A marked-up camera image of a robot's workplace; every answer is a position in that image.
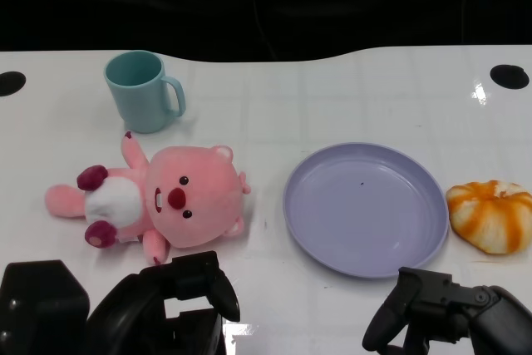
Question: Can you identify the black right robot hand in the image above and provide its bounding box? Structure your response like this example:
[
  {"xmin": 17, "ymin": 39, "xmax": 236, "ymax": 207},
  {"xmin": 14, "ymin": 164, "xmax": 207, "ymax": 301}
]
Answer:
[{"xmin": 362, "ymin": 266, "xmax": 532, "ymax": 355}]

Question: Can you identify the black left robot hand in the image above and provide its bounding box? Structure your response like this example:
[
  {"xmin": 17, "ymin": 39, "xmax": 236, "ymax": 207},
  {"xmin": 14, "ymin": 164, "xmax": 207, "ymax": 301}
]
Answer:
[{"xmin": 0, "ymin": 250, "xmax": 241, "ymax": 355}]

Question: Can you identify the pink plush beaver doll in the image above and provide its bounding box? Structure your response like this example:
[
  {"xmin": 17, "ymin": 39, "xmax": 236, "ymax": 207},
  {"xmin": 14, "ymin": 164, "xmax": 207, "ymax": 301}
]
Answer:
[{"xmin": 44, "ymin": 130, "xmax": 254, "ymax": 267}]

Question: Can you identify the purple plastic plate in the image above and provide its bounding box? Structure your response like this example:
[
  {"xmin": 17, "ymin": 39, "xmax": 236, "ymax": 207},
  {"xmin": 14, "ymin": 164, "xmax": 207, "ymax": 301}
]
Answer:
[{"xmin": 282, "ymin": 141, "xmax": 451, "ymax": 280}]

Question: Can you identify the orange striped bread bun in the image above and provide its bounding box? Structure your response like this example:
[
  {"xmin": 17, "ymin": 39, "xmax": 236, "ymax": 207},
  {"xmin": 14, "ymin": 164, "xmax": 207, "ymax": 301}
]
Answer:
[{"xmin": 446, "ymin": 180, "xmax": 532, "ymax": 255}]

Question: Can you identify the teal plastic cup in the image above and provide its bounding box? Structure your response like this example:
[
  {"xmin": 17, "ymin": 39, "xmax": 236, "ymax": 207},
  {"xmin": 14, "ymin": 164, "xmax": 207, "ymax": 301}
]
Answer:
[{"xmin": 103, "ymin": 50, "xmax": 187, "ymax": 135}]

